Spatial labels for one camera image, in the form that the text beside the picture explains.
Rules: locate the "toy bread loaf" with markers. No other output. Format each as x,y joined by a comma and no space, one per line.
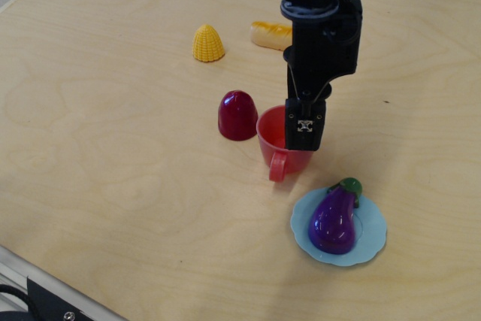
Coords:
275,36

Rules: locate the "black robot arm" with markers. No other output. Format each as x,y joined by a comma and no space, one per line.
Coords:
325,43

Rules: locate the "yellow toy corn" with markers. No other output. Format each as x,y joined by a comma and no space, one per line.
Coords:
207,45

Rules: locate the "dark red toy dome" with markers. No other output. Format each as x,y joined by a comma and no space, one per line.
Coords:
237,116

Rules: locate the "purple toy eggplant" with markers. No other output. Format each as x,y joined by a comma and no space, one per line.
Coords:
331,228

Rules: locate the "light blue plate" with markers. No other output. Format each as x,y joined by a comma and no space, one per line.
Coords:
370,230

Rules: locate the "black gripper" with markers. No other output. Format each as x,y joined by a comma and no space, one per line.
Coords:
325,43

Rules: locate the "black corner bracket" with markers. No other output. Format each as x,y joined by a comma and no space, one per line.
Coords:
56,302

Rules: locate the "red plastic cup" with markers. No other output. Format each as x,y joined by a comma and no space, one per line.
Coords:
270,129

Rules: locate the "aluminium table frame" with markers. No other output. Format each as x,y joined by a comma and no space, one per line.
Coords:
17,305

